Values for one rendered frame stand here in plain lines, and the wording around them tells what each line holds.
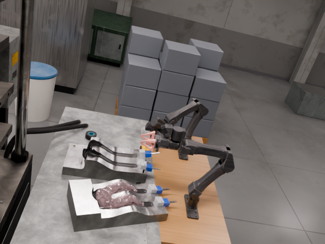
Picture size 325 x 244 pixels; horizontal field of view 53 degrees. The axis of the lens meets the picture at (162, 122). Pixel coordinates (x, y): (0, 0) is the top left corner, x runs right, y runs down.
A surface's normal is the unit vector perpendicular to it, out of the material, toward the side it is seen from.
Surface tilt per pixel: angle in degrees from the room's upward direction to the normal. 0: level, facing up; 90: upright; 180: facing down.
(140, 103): 90
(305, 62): 90
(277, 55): 90
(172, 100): 90
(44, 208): 0
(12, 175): 0
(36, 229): 0
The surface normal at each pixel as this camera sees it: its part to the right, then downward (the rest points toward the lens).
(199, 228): 0.23, -0.87
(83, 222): 0.37, 0.50
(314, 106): 0.03, 0.46
